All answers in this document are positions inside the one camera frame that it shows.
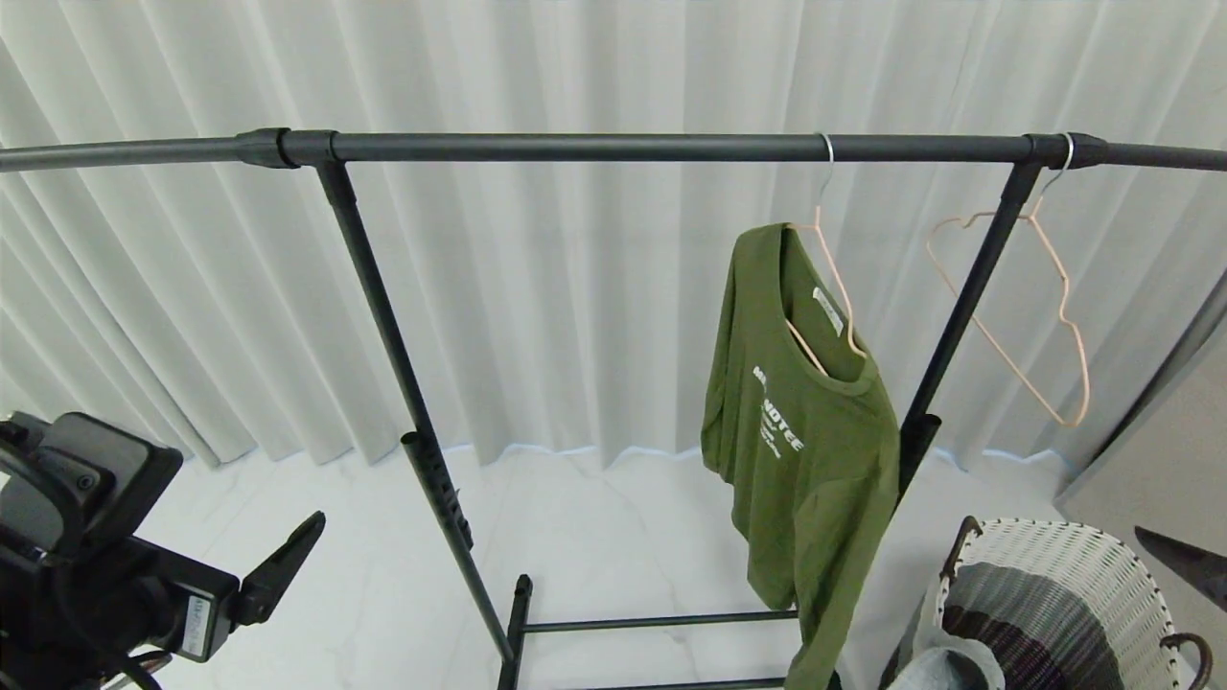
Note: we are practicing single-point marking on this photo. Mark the green printed t-shirt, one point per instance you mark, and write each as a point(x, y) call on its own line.
point(815, 479)

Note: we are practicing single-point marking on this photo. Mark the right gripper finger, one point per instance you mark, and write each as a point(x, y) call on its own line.
point(1198, 570)

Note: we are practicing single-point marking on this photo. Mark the black clothes rack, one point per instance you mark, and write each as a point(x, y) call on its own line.
point(575, 147)

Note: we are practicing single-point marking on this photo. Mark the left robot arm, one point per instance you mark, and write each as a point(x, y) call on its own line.
point(38, 632)

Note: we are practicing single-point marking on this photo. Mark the pink clothes hanger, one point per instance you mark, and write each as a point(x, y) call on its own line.
point(1062, 287)
point(836, 278)

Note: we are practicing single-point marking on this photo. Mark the white curtain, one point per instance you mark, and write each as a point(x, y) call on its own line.
point(556, 307)

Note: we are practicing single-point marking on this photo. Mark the pale grey shorts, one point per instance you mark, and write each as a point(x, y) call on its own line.
point(949, 666)

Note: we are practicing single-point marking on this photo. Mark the white laundry basket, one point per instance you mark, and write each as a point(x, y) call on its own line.
point(1083, 575)

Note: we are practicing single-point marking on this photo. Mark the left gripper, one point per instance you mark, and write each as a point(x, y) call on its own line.
point(182, 613)

